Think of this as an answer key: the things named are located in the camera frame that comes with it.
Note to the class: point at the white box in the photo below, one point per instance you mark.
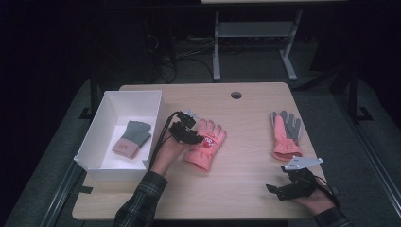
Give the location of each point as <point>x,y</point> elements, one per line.
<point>107,126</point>

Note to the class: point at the black tape strip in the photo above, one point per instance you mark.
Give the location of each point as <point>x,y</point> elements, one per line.
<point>85,190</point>

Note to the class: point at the person's right hand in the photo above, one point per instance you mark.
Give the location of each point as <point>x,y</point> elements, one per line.
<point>317,203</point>

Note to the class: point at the metal floor rail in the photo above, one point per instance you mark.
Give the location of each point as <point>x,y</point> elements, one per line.
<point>60,195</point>
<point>372,148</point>

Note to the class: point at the grey metal desk frame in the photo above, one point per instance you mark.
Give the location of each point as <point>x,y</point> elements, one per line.
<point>255,29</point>

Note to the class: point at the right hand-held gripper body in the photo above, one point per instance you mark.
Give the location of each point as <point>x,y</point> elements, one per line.
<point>299,184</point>

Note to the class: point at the pink ski glove grey palm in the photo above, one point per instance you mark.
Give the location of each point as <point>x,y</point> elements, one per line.
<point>284,143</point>

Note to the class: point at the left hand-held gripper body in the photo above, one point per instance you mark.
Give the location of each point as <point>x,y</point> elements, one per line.
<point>183,129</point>

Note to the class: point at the person's left hand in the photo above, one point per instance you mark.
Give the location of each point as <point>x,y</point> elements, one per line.
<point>167,154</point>

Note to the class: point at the pink ski glove with print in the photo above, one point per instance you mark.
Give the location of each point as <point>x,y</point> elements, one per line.
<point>205,151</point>

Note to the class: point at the black metal stand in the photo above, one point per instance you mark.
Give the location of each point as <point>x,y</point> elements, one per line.
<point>353,94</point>

